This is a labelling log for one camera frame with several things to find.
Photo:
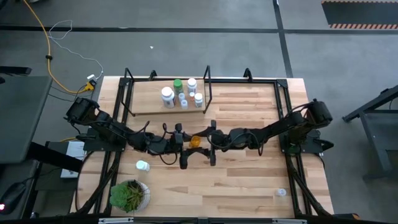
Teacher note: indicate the orange bottle with white cap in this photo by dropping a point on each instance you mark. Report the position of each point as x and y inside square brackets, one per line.
[195, 142]

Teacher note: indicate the large white medicine bottle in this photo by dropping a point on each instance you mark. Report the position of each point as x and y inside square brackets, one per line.
[167, 92]

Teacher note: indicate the black metal rig frame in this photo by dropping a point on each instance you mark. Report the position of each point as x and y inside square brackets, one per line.
[231, 80]

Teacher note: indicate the succulent in white pot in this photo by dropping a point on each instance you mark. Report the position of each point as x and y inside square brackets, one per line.
[127, 196]

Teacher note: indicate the black computer mouse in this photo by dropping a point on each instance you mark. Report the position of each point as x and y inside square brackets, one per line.
[12, 196]

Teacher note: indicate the white bottle with barcode label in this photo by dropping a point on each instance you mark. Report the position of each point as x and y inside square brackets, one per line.
[198, 97]

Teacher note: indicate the white power adapter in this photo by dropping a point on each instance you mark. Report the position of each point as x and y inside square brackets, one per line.
[91, 76]

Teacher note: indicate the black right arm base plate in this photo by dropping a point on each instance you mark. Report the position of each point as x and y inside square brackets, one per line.
[314, 146]

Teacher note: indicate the black frame table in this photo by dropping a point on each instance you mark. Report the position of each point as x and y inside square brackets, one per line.
[379, 149]

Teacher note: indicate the green-capped medicine bottle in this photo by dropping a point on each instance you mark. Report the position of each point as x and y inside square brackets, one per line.
[177, 83]

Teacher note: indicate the black orange-striped hazard mat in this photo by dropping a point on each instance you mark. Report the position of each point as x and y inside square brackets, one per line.
[357, 14]

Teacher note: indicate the grey metal bracket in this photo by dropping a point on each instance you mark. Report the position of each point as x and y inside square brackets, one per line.
[289, 221]
[115, 221]

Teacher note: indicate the dark grey desk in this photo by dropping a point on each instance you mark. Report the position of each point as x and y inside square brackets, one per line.
[18, 118]

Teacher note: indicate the black flat beam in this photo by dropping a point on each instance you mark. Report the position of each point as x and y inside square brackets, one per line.
[53, 157]

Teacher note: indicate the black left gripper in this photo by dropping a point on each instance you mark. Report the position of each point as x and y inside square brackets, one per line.
[178, 147]

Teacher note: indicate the white labelled medicine bottle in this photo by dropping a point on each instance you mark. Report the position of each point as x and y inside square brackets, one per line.
[142, 165]

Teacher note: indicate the white bottle with dark label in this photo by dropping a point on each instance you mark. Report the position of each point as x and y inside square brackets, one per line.
[191, 82]

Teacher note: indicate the plain white medicine bottle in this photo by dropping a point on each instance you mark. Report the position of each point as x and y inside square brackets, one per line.
[184, 104]

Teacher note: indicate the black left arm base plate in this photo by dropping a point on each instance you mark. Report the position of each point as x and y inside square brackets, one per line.
[93, 145]

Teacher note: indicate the small clear plastic bottle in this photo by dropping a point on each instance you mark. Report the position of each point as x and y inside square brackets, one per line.
[281, 192]

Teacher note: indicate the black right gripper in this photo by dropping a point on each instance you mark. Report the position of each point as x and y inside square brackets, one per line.
[224, 139]

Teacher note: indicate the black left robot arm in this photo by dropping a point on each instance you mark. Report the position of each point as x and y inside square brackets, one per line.
[109, 129]

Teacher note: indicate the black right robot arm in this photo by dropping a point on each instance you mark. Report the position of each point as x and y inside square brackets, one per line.
[273, 127]

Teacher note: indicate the wooden shelf with black frame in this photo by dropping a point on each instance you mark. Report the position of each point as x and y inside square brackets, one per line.
[146, 99]

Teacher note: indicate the white control box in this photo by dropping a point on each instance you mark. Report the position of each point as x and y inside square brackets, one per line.
[76, 149]

